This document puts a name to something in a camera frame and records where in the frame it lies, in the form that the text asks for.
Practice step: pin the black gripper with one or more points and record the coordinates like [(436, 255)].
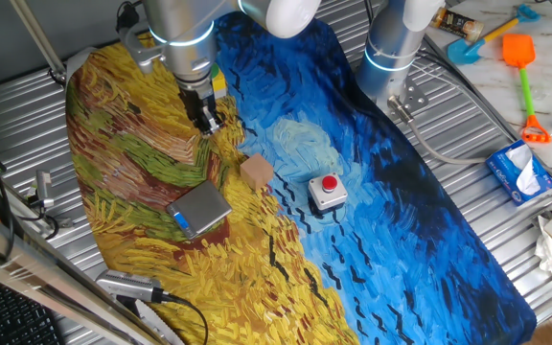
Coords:
[(190, 103)]

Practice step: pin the wooden cube block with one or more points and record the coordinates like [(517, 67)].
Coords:
[(256, 172)]

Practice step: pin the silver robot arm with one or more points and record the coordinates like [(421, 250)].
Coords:
[(185, 24)]

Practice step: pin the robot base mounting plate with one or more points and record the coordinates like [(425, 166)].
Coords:
[(417, 98)]

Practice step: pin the silver digital pocket scale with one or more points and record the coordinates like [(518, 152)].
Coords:
[(201, 206)]

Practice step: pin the yellow box green push button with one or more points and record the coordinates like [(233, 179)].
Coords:
[(219, 84)]

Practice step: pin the grey box red push button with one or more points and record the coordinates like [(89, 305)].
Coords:
[(326, 191)]

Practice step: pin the grey metal rod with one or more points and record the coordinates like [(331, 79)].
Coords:
[(36, 36)]

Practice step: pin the painted blue yellow cloth mat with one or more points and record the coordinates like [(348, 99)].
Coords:
[(400, 239)]

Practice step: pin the brown labelled bottle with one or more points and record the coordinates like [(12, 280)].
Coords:
[(458, 24)]

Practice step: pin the black keyboard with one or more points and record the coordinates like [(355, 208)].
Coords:
[(17, 321)]

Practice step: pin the blue tissue box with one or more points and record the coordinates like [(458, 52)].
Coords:
[(506, 172)]

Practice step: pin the metal wrist camera bracket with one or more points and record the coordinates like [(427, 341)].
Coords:
[(142, 52)]

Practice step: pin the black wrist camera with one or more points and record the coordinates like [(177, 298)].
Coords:
[(126, 16)]

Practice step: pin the silver ribbed camera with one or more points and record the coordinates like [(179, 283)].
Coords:
[(127, 285)]

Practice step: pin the white serrated bracket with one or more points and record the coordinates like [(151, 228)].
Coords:
[(158, 328)]

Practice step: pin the aluminium frame bar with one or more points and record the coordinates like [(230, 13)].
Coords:
[(41, 273)]

